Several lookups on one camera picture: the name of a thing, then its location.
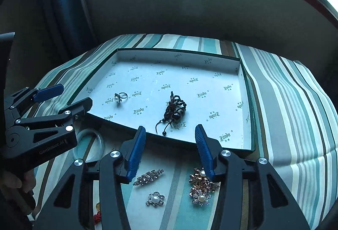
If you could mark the silver pearl flower brooch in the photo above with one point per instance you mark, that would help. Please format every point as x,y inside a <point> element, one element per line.
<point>155,199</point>

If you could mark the gold pearl flower brooch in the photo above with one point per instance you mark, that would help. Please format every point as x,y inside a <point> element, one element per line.
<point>202,187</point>

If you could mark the striped teal tablecloth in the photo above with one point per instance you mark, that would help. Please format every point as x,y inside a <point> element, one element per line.
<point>296,122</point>

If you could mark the dark blue left curtain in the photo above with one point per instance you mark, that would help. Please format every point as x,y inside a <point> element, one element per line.
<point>69,27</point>

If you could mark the shallow green jewelry tray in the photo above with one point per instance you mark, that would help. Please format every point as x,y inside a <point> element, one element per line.
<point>170,92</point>

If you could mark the black cord bead pendant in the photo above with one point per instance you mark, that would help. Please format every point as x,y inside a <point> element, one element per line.
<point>174,112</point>

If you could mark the pale jade bangle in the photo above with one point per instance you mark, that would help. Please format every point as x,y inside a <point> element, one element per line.
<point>90,145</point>

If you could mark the silver rhinestone bar brooch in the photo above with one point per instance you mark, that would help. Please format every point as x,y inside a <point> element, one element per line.
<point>148,177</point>

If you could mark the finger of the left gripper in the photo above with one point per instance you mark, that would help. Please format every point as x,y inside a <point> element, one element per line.
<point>65,116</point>
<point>42,95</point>

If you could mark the red knot gold charm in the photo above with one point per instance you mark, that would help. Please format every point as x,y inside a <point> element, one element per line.
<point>97,216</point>

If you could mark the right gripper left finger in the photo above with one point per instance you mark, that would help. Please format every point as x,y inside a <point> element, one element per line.
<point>70,205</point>

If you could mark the person's left hand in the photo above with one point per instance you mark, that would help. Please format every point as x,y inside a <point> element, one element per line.
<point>11,181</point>

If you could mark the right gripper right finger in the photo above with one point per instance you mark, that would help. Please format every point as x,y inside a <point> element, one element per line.
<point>251,192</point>

